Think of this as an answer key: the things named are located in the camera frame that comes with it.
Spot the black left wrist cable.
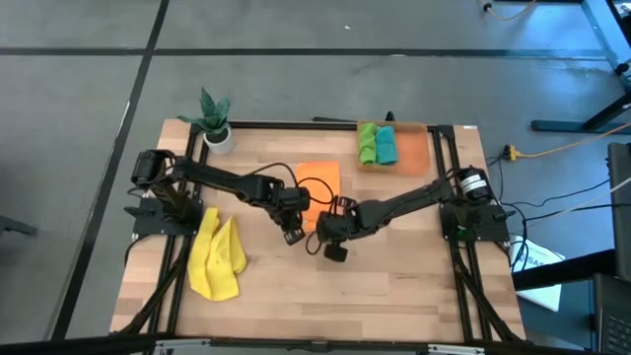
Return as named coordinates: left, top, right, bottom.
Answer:
left=245, top=161, right=337, bottom=206

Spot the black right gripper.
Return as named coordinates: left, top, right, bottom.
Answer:
left=315, top=195, right=370, bottom=263

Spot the black computer keyboard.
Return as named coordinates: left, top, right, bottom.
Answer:
left=603, top=313, right=631, bottom=355

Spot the teal microfiber towel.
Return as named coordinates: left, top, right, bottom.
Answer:
left=375, top=125, right=399, bottom=167

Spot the green microfiber towel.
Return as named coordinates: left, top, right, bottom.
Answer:
left=357, top=121, right=379, bottom=167

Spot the yellow extension cable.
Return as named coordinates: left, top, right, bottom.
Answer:
left=502, top=121, right=631, bottom=162

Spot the black diagonal brace bar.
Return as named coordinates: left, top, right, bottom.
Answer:
left=512, top=248, right=617, bottom=292

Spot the translucent orange plastic basket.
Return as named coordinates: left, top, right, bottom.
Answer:
left=355, top=119, right=432, bottom=178

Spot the white printed paper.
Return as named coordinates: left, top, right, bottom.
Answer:
left=507, top=234, right=566, bottom=313

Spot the silver metal bracket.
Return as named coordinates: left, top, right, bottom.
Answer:
left=426, top=343, right=487, bottom=355
left=152, top=337, right=213, bottom=355

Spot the black floor cable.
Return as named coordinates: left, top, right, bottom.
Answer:
left=510, top=177, right=612, bottom=208
left=510, top=201, right=631, bottom=272

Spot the black furniture foot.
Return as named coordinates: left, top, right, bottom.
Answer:
left=0, top=214, right=39, bottom=238

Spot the white floor cable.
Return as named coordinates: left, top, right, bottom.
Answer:
left=559, top=175, right=631, bottom=216

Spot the orange microfiber towel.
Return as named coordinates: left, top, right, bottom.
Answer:
left=295, top=160, right=342, bottom=233

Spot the yellow microfiber towel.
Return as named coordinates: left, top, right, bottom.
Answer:
left=185, top=206, right=247, bottom=303

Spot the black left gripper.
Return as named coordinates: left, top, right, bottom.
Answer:
left=265, top=177, right=313, bottom=247

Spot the potted green plant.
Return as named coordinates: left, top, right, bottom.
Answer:
left=176, top=86, right=237, bottom=156

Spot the yellow cable with black plug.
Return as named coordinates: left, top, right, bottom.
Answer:
left=480, top=0, right=537, bottom=23

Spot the black aluminium table frame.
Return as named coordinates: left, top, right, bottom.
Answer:
left=110, top=119, right=526, bottom=346

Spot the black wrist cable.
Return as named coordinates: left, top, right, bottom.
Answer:
left=305, top=231, right=325, bottom=256
left=245, top=161, right=337, bottom=206

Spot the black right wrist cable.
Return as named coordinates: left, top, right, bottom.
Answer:
left=305, top=231, right=325, bottom=256

